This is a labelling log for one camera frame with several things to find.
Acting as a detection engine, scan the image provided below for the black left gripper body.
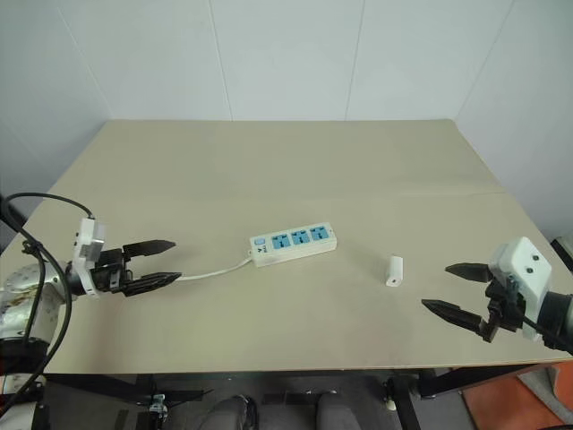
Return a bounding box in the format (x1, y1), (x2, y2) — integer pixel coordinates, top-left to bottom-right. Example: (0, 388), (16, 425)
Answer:
(91, 247), (136, 296)

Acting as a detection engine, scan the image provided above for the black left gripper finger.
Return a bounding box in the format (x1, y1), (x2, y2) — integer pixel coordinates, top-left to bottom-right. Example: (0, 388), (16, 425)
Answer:
(120, 271), (184, 298)
(122, 239), (176, 260)

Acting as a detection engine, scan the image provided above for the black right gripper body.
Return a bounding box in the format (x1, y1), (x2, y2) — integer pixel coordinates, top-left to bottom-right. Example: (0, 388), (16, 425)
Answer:
(477, 276), (528, 345)

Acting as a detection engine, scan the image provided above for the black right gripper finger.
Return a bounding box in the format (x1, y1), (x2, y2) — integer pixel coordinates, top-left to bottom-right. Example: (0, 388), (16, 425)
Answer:
(421, 298), (490, 333)
(444, 262), (492, 284)

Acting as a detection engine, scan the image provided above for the white plug adapter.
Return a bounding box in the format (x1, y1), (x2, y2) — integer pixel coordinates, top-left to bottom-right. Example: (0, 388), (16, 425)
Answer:
(385, 254), (406, 288)

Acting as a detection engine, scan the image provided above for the white power strip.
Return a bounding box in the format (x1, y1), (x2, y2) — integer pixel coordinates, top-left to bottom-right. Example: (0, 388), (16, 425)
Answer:
(248, 221), (338, 270)

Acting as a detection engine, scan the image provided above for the black object beside table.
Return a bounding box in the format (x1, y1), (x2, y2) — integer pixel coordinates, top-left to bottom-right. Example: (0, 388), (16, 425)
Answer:
(550, 236), (573, 271)

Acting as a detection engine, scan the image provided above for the orange floor mat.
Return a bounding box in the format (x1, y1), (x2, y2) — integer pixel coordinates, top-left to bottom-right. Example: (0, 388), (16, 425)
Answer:
(460, 361), (573, 430)

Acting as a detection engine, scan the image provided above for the white caster wheel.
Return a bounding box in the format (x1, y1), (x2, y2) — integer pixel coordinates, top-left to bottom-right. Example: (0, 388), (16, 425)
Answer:
(382, 378), (400, 412)

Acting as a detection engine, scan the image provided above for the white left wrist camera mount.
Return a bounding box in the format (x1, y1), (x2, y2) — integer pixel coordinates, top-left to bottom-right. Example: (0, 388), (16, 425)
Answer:
(73, 217), (108, 298)

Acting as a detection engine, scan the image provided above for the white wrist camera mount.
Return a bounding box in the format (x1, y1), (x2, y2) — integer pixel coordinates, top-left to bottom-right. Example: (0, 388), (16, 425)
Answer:
(487, 236), (553, 343)
(73, 217), (108, 298)

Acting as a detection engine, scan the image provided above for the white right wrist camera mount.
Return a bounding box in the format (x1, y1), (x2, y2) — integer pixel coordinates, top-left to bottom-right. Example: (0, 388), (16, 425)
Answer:
(487, 236), (553, 343)

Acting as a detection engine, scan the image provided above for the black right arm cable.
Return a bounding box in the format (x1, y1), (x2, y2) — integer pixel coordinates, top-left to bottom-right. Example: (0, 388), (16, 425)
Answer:
(518, 315), (573, 353)

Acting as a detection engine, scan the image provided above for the thin white cable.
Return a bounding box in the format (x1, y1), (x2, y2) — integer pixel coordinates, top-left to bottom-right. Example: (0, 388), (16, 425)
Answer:
(175, 254), (254, 283)

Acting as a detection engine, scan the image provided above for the black table frame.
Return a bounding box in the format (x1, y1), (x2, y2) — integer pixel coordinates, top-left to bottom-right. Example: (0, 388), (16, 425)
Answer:
(42, 362), (559, 430)

